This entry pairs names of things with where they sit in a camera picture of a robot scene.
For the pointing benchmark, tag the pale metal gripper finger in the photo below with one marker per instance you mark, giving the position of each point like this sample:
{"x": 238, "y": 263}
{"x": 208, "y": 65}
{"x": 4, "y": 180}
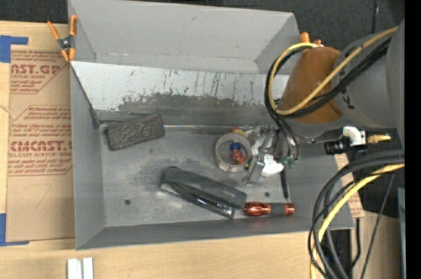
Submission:
{"x": 268, "y": 141}
{"x": 255, "y": 170}

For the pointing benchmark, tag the white cloth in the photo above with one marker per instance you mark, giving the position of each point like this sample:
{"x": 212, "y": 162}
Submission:
{"x": 273, "y": 168}

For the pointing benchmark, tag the multicoloured bead toy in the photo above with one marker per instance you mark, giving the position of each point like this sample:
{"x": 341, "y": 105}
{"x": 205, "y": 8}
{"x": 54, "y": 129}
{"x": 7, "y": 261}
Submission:
{"x": 237, "y": 154}

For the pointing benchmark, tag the black pen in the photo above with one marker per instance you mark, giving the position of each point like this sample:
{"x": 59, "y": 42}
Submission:
{"x": 285, "y": 187}

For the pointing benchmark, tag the dark grey flat case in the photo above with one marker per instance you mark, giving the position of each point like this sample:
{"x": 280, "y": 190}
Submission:
{"x": 204, "y": 190}

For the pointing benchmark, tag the grey metal bin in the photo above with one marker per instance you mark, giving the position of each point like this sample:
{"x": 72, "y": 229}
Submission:
{"x": 148, "y": 172}

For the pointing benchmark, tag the dark green flat block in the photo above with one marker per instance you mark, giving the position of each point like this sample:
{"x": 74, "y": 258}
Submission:
{"x": 135, "y": 132}

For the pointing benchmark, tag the brown cardboard board, red print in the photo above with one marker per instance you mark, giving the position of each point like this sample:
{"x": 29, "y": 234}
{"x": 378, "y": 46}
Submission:
{"x": 39, "y": 139}

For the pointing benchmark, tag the black cylinder on white bracket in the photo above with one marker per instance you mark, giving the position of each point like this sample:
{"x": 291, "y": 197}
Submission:
{"x": 353, "y": 136}

